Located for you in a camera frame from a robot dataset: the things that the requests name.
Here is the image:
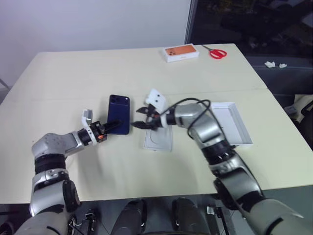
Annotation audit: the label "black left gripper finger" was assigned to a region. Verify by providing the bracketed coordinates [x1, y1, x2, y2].
[105, 119, 124, 130]
[106, 123, 122, 135]

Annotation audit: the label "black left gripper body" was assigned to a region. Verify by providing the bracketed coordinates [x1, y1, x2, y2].
[90, 120, 109, 142]

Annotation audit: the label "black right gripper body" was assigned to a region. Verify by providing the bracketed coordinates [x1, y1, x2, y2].
[146, 104, 162, 131]

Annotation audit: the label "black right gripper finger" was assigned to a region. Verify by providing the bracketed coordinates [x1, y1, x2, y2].
[131, 120, 154, 131]
[136, 105, 155, 116]

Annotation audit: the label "dark blue smartphone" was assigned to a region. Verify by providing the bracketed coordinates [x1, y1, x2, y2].
[107, 94, 131, 136]

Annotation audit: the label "white phone box base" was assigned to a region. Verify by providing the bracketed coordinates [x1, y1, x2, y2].
[143, 126, 174, 153]

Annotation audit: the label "white box with orange phone print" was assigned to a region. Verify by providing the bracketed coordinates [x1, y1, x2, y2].
[162, 44, 199, 63]

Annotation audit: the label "white phone box lid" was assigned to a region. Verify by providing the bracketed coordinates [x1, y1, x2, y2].
[210, 101, 253, 147]

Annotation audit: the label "dark rounded shape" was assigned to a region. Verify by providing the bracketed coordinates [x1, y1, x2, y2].
[171, 197, 209, 235]
[117, 198, 148, 235]

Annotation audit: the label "beige grey bundle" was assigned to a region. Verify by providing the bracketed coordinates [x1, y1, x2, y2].
[283, 94, 313, 123]

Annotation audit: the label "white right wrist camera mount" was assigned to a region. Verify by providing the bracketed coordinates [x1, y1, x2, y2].
[143, 88, 170, 128]

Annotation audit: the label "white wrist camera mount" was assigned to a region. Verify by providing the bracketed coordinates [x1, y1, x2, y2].
[81, 109, 97, 145]
[143, 88, 170, 128]

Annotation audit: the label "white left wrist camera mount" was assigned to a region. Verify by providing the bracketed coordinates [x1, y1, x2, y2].
[81, 109, 97, 145]

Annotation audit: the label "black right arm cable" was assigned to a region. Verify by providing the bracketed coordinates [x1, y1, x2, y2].
[160, 97, 212, 139]

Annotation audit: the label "black metal frame part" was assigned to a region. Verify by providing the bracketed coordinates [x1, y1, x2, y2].
[83, 208, 98, 235]

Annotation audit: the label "red handled scissors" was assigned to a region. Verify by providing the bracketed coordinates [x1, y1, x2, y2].
[201, 44, 228, 60]

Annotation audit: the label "grey window frame post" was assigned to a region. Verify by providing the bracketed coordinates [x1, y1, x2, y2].
[184, 0, 198, 45]

